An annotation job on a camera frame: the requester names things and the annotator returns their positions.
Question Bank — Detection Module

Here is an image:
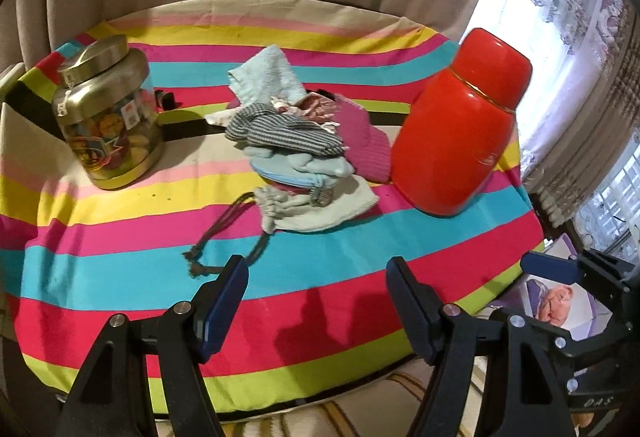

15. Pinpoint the beige patterned curtain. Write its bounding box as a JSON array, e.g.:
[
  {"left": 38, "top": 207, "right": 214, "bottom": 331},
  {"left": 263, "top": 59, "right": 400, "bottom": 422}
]
[{"left": 520, "top": 0, "right": 640, "bottom": 223}]

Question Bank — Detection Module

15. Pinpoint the multicolour striped tablecloth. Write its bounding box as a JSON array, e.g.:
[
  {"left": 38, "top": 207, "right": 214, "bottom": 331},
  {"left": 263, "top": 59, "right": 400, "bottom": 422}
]
[{"left": 0, "top": 0, "right": 546, "bottom": 415}]

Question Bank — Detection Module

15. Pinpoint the brown striped cushion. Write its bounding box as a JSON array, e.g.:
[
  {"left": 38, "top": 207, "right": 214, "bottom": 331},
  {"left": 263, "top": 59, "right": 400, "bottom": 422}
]
[{"left": 155, "top": 357, "right": 501, "bottom": 437}]

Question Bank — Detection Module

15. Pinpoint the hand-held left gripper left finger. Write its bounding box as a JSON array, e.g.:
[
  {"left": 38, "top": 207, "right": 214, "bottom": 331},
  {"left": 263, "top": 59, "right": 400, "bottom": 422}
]
[{"left": 55, "top": 256, "right": 248, "bottom": 437}]

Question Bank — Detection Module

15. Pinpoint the glass jar with metal lid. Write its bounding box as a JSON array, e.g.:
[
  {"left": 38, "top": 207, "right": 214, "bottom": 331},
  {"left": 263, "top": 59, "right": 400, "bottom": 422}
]
[{"left": 51, "top": 34, "right": 163, "bottom": 190}]

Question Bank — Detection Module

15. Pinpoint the white drawstring bag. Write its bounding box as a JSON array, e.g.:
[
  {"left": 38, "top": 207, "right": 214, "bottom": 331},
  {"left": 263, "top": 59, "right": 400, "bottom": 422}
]
[{"left": 182, "top": 174, "right": 381, "bottom": 279}]

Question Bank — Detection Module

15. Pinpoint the white cloth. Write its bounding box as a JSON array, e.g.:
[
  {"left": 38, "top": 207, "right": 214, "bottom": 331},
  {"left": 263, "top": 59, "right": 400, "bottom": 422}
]
[{"left": 205, "top": 108, "right": 242, "bottom": 126}]

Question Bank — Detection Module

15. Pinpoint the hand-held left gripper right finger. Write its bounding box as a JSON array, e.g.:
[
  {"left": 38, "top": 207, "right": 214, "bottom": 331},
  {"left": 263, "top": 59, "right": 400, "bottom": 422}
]
[{"left": 386, "top": 257, "right": 576, "bottom": 437}]

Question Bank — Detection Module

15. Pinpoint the light blue towel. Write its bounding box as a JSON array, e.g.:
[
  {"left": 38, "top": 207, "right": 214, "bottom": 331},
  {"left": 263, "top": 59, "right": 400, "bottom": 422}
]
[{"left": 227, "top": 44, "right": 307, "bottom": 110}]

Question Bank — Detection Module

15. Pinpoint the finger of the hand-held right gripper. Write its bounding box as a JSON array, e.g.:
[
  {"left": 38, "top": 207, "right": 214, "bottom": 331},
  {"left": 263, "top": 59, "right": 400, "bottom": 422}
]
[
  {"left": 520, "top": 249, "right": 631, "bottom": 293},
  {"left": 492, "top": 308, "right": 626, "bottom": 363}
]

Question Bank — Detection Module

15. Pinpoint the red glossy canister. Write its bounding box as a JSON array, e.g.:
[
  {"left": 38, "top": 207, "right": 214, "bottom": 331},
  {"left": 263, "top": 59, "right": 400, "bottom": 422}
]
[{"left": 390, "top": 28, "right": 533, "bottom": 216}]

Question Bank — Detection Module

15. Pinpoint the pink shiny wrapper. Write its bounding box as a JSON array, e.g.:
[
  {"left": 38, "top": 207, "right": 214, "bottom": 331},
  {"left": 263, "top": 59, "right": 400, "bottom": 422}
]
[{"left": 295, "top": 96, "right": 343, "bottom": 122}]

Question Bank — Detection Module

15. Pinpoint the grey striped cloth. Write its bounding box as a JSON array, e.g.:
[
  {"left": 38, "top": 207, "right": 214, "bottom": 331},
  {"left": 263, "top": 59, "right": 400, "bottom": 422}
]
[{"left": 225, "top": 102, "right": 347, "bottom": 158}]

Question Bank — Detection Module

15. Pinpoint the pink knitted sock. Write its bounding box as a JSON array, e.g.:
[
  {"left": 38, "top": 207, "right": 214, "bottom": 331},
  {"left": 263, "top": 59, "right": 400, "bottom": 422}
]
[{"left": 331, "top": 94, "right": 392, "bottom": 182}]

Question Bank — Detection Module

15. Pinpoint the purple picture box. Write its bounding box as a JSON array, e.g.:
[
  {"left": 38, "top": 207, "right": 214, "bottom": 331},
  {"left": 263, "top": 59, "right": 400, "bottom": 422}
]
[{"left": 492, "top": 232, "right": 615, "bottom": 343}]

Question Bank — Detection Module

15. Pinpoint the white lace sheer curtain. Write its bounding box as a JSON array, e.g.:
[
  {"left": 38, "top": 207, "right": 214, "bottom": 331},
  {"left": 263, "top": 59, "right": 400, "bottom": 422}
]
[{"left": 470, "top": 0, "right": 640, "bottom": 128}]

